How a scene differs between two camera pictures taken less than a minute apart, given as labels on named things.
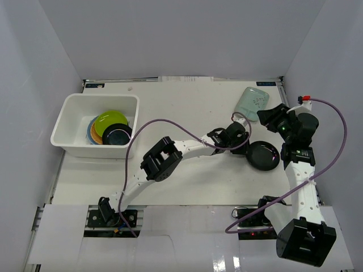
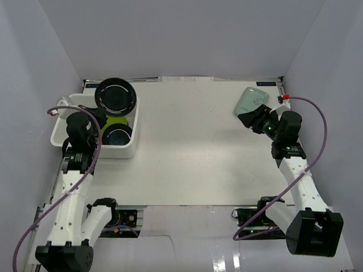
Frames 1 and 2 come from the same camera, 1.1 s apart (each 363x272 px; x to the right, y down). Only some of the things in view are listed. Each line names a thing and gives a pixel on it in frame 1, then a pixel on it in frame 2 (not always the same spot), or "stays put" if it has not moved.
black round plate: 263,156 → 115,97
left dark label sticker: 95,85 stays put
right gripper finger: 272,114 → 252,119
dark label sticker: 266,83 stays put
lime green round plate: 106,119 stays put
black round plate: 117,134 stays put
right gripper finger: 272,125 → 257,126
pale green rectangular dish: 250,101 stays put
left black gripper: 240,146 → 95,114
